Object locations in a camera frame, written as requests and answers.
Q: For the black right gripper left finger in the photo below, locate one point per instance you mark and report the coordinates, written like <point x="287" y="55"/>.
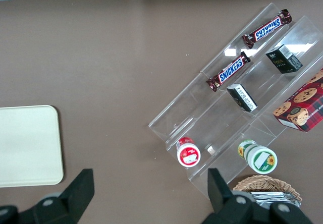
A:
<point x="78" y="191"/>

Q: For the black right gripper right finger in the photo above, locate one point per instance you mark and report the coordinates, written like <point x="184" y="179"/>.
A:
<point x="219" y="193"/>

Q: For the light tan wicker basket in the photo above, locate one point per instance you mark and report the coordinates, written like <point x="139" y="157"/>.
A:
<point x="265" y="181"/>

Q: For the cream plastic tray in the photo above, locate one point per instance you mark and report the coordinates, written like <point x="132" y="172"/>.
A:
<point x="27" y="145"/>

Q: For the red lidded cup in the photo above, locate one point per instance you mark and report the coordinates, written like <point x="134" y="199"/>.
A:
<point x="188" y="154"/>

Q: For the stacked aluminium foil containers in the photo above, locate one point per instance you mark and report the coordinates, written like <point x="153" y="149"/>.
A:
<point x="272" y="197"/>

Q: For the green lidded cup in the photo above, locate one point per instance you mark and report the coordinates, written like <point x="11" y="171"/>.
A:
<point x="260" y="158"/>

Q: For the clear acrylic stepped shelf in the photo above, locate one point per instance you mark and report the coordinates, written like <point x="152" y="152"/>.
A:
<point x="202" y="123"/>

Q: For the small black carton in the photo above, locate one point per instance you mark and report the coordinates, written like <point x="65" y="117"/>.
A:
<point x="243" y="98"/>
<point x="283" y="60"/>

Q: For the red tartan cookie box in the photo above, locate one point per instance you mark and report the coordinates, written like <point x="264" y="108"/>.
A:
<point x="302" y="105"/>

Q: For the Snickers chocolate bar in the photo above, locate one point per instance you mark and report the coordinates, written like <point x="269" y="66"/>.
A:
<point x="229" y="71"/>
<point x="267" y="28"/>

